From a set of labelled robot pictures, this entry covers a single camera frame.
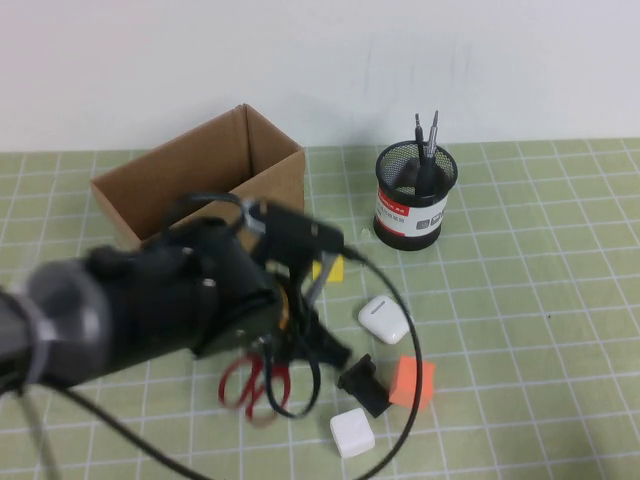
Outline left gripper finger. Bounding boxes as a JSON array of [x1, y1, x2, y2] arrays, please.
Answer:
[[310, 311, 353, 367]]

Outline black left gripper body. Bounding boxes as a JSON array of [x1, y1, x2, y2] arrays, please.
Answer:
[[268, 268, 322, 362]]

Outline red-handled scissors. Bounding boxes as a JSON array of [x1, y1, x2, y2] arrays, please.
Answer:
[[218, 252, 344, 427]]

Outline black-handled screwdriver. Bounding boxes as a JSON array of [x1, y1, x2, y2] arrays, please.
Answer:
[[416, 109, 441, 195]]

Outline black pen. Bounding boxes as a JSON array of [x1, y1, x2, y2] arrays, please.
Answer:
[[412, 112, 427, 166]]

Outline white earbud case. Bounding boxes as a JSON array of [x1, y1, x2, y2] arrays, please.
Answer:
[[356, 294, 415, 345]]

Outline yellow foam block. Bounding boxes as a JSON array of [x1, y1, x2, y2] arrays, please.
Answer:
[[312, 254, 346, 284]]

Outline white foam block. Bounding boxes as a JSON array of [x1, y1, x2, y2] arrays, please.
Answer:
[[329, 407, 376, 458]]

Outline orange foam block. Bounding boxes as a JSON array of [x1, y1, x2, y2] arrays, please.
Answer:
[[387, 355, 437, 412]]

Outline black mesh pen holder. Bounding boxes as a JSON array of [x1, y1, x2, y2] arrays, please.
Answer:
[[373, 140, 457, 251]]

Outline brown cardboard box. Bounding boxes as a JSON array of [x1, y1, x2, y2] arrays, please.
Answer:
[[89, 103, 307, 251]]

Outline green grid cutting mat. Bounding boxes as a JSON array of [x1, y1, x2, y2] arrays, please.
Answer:
[[0, 139, 640, 480]]

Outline black plastic bracket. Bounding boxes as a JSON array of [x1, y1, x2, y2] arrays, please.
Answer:
[[336, 353, 392, 419]]

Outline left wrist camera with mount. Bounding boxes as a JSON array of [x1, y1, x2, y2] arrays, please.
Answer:
[[238, 198, 347, 281]]

